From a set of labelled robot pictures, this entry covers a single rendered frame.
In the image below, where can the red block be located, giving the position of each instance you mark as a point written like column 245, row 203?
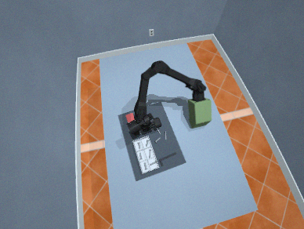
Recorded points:
column 130, row 117

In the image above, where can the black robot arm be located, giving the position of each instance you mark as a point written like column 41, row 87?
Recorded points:
column 141, row 117

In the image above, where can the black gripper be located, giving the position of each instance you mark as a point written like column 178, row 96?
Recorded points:
column 156, row 123

